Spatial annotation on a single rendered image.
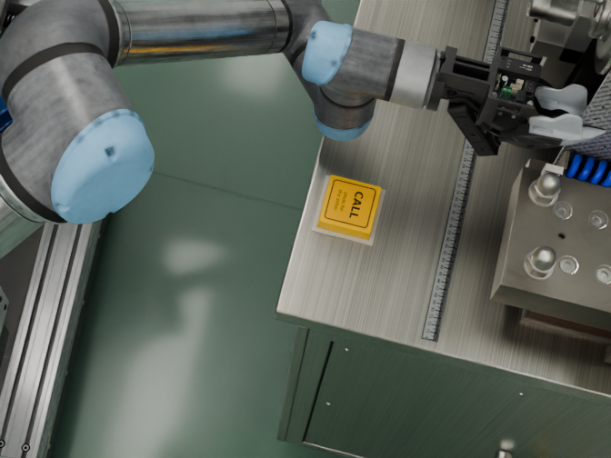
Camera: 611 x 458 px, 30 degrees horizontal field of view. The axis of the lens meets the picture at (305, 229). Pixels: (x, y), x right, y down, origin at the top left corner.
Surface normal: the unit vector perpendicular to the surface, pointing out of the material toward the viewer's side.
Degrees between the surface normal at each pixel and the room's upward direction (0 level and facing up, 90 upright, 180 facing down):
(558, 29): 0
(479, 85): 90
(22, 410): 0
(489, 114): 90
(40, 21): 22
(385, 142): 0
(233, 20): 40
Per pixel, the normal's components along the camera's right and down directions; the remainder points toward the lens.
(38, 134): -0.44, -0.07
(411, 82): -0.12, 0.36
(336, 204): 0.06, -0.36
